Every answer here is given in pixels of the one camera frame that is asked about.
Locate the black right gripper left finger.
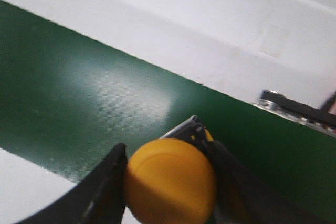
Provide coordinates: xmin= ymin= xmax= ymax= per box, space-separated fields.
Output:
xmin=20 ymin=143 xmax=128 ymax=223

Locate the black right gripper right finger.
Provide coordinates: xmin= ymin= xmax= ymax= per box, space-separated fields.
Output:
xmin=202 ymin=131 xmax=326 ymax=223

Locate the yellow push button edge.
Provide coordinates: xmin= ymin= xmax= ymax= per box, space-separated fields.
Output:
xmin=123 ymin=115 xmax=217 ymax=224

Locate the green conveyor belt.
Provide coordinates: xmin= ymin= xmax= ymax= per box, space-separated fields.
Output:
xmin=1 ymin=2 xmax=335 ymax=222

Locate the red black sensor wire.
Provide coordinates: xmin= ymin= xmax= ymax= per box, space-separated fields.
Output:
xmin=319 ymin=92 xmax=336 ymax=112

